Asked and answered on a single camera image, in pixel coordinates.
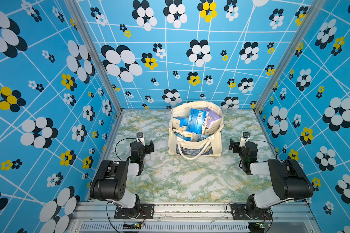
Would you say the blue tissue pack back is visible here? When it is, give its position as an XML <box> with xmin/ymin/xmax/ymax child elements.
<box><xmin>187</xmin><ymin>109</ymin><xmax>207</xmax><ymax>134</ymax></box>

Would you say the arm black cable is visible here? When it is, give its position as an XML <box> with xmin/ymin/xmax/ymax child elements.
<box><xmin>105</xmin><ymin>137</ymin><xmax>138</xmax><ymax>233</ymax></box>
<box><xmin>226</xmin><ymin>139</ymin><xmax>281</xmax><ymax>231</ymax></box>

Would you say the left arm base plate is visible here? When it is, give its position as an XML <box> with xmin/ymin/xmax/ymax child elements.
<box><xmin>114</xmin><ymin>203</ymin><xmax>155</xmax><ymax>220</ymax></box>

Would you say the blue tissue pack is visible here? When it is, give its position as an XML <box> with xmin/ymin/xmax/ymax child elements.
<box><xmin>187</xmin><ymin>109</ymin><xmax>207</xmax><ymax>134</ymax></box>
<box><xmin>172</xmin><ymin>116</ymin><xmax>189</xmax><ymax>131</ymax></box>

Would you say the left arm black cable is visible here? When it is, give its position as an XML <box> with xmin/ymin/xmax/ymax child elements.
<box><xmin>105</xmin><ymin>137</ymin><xmax>138</xmax><ymax>233</ymax></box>

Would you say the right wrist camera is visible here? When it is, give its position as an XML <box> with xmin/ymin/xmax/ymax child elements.
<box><xmin>240</xmin><ymin>132</ymin><xmax>250</xmax><ymax>147</ymax></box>

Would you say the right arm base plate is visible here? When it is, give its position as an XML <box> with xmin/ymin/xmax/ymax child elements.
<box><xmin>228</xmin><ymin>203</ymin><xmax>273</xmax><ymax>220</ymax></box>

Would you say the aluminium front rail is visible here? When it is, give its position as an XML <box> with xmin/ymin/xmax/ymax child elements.
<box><xmin>67</xmin><ymin>202</ymin><xmax>321</xmax><ymax>233</ymax></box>

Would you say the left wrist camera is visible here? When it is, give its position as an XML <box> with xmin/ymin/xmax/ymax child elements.
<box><xmin>136</xmin><ymin>132</ymin><xmax>145</xmax><ymax>146</ymax></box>

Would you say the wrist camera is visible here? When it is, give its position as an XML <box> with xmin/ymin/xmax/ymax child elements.
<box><xmin>240</xmin><ymin>132</ymin><xmax>250</xmax><ymax>147</ymax></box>
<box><xmin>136</xmin><ymin>132</ymin><xmax>145</xmax><ymax>146</ymax></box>

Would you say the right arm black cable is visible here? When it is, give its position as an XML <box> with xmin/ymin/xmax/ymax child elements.
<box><xmin>226</xmin><ymin>139</ymin><xmax>281</xmax><ymax>231</ymax></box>

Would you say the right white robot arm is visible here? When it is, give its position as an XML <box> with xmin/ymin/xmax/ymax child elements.
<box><xmin>228</xmin><ymin>139</ymin><xmax>314</xmax><ymax>219</ymax></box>

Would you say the purple tissue pack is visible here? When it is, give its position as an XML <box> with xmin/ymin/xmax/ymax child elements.
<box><xmin>203</xmin><ymin>107</ymin><xmax>222</xmax><ymax>129</ymax></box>

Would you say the orange white tissue pack back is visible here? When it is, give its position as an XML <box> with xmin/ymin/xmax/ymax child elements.
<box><xmin>173</xmin><ymin>129</ymin><xmax>209</xmax><ymax>142</ymax></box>

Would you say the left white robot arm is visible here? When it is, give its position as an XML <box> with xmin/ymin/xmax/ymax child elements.
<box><xmin>89</xmin><ymin>140</ymin><xmax>154</xmax><ymax>219</ymax></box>

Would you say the cream canvas tote bag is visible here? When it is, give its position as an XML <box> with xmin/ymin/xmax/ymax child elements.
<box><xmin>168</xmin><ymin>101</ymin><xmax>224</xmax><ymax>160</ymax></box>

